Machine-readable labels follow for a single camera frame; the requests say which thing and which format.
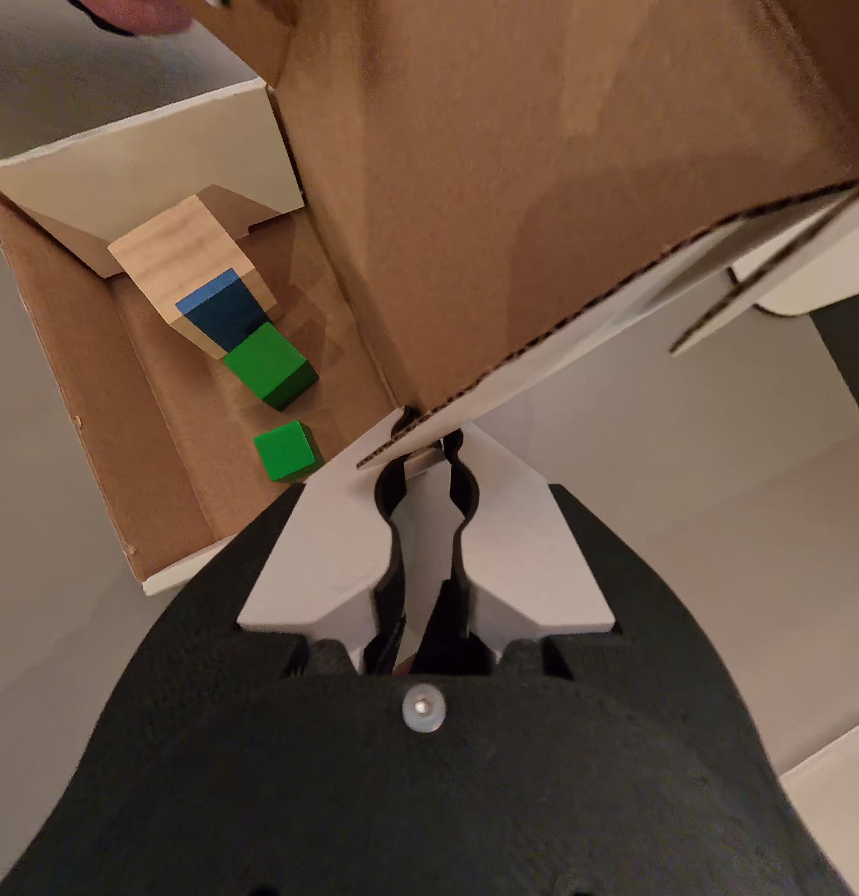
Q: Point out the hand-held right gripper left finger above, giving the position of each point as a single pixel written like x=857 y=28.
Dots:
x=317 y=553

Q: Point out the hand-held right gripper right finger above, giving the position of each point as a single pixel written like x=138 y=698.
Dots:
x=534 y=553

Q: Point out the small green cube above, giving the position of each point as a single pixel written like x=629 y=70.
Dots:
x=284 y=451

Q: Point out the large green cube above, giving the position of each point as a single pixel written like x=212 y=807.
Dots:
x=265 y=353

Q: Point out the blue faced wooden cube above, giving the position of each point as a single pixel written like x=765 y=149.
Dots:
x=184 y=245

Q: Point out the white cardboard box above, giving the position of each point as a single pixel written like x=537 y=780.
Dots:
x=541 y=175

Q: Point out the clear plastic bin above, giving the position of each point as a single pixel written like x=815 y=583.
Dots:
x=835 y=791

